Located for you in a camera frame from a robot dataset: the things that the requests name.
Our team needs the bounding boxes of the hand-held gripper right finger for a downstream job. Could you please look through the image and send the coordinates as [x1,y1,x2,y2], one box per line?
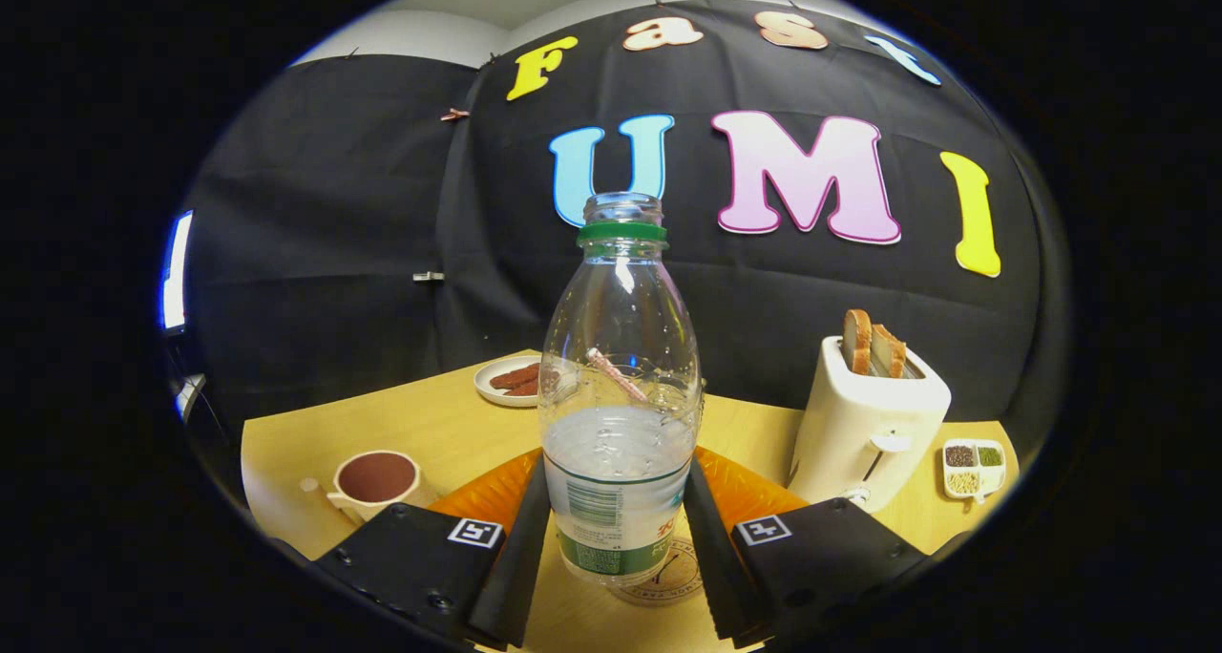
[682,446,929,650]

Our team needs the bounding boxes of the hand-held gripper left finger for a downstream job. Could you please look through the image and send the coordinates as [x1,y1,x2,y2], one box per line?
[313,448,553,652]

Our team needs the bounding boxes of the round wooden coaster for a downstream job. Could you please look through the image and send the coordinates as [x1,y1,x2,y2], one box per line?
[611,538,705,606]

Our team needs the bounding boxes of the clear plastic bottle green ring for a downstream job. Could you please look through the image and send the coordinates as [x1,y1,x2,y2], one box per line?
[537,192,705,587]

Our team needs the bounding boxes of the beige cup wooden handle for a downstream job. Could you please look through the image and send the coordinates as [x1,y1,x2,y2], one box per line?
[301,450,426,525]

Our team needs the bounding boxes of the wooden table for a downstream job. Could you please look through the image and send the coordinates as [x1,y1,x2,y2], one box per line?
[241,349,1021,653]

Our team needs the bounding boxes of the white round plate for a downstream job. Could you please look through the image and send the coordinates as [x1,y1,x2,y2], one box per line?
[474,355,550,409]

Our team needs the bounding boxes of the white toaster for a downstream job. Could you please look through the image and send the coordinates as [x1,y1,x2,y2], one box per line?
[788,336,953,514]

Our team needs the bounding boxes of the toasted bread slice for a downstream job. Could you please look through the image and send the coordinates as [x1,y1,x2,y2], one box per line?
[871,324,908,379]
[842,309,873,375]

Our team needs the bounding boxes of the white divided seasoning dish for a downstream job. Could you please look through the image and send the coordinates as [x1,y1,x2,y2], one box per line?
[942,437,1007,503]

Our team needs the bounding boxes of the black backdrop cloth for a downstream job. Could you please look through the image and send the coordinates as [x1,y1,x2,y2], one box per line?
[181,0,1070,463]

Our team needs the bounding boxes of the bright white panel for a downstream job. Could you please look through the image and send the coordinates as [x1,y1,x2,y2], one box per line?
[160,211,194,331]

